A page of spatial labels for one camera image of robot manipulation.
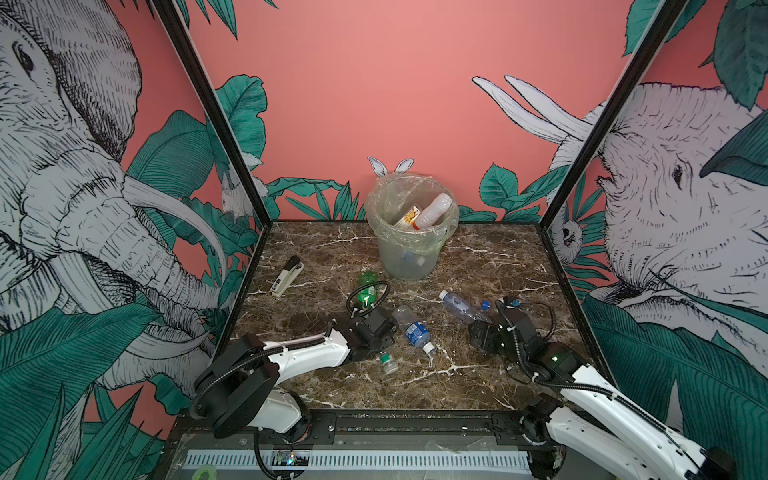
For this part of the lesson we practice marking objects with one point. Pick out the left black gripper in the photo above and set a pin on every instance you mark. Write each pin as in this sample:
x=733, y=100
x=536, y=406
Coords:
x=387, y=341

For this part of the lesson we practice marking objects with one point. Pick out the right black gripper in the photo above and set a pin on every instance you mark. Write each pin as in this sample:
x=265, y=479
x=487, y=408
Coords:
x=492, y=329

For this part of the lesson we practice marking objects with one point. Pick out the green soda bottle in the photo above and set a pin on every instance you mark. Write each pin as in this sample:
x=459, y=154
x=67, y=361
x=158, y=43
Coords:
x=368, y=291

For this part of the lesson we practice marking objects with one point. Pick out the blue label bottle white cap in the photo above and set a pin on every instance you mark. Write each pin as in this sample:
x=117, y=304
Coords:
x=414, y=330

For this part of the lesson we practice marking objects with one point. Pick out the clear bottle white cap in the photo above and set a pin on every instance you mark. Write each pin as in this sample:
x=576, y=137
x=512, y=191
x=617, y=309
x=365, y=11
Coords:
x=461, y=308

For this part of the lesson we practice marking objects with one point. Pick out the white bottle red label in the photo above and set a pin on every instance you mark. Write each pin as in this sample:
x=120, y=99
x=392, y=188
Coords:
x=433, y=212

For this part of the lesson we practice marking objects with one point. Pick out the clear bottle blue cap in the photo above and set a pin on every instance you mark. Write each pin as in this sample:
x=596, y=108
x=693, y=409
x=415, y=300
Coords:
x=488, y=312

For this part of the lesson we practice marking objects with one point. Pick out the clear bottle green cap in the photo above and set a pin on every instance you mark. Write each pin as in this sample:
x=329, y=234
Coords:
x=388, y=363

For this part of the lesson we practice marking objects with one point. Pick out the clear bottle green red label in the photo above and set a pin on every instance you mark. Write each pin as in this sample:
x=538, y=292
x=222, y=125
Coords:
x=408, y=220

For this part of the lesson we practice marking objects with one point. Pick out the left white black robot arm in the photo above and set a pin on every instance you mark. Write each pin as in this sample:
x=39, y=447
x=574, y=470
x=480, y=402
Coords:
x=242, y=387

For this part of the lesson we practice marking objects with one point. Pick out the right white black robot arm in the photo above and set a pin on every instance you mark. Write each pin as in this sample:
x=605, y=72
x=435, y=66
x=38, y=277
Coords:
x=584, y=412

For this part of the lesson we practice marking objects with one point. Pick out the clear plastic bin liner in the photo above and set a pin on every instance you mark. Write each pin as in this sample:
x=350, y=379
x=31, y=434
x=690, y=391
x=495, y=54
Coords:
x=392, y=195

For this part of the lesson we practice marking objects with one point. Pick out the grey mesh waste bin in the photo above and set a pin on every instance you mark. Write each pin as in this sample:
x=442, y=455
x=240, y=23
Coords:
x=405, y=265

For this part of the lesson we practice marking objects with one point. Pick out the grey stapler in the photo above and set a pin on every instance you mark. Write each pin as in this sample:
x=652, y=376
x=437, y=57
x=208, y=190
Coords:
x=291, y=270

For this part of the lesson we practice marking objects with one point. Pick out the green tape roll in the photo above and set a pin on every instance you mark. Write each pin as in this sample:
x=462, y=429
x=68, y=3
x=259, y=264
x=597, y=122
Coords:
x=206, y=472

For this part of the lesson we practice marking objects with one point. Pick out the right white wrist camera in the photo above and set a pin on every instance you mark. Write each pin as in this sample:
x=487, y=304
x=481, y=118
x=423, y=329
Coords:
x=511, y=302

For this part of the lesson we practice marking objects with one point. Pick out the black front rail frame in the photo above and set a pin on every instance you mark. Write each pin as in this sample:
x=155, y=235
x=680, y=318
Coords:
x=401, y=430

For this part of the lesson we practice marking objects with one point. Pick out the white slotted cable duct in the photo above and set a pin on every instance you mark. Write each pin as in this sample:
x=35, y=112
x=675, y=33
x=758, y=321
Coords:
x=343, y=460

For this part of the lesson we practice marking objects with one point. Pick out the right black frame post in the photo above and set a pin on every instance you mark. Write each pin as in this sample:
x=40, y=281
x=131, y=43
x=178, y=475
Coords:
x=660, y=24

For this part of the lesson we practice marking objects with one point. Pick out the black frame post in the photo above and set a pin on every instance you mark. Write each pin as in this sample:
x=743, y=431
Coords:
x=172, y=21
x=660, y=24

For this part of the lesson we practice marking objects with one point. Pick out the left black frame post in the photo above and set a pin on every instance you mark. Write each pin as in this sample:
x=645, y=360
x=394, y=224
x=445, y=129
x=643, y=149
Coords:
x=172, y=21

